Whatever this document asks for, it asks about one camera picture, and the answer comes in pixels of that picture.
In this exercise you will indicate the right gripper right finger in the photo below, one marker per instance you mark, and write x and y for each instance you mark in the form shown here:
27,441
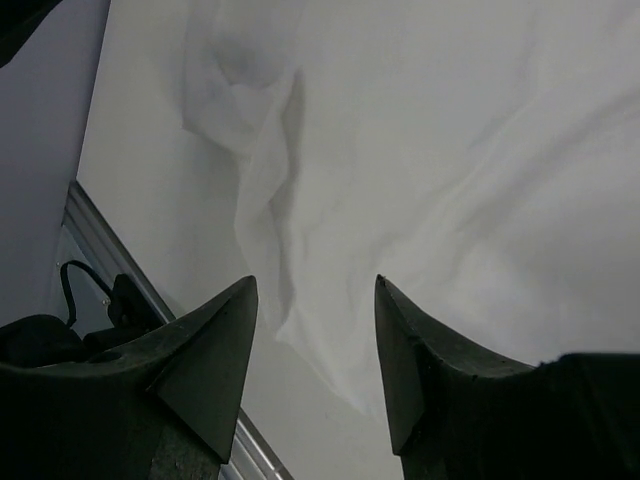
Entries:
457,410

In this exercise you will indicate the white t shirt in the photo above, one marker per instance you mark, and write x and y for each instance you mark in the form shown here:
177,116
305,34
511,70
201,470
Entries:
482,155

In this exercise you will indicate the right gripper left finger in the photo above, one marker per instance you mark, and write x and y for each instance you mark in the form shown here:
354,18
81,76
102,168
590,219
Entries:
162,406

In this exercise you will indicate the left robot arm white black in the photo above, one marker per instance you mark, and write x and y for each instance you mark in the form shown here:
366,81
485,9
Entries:
43,339

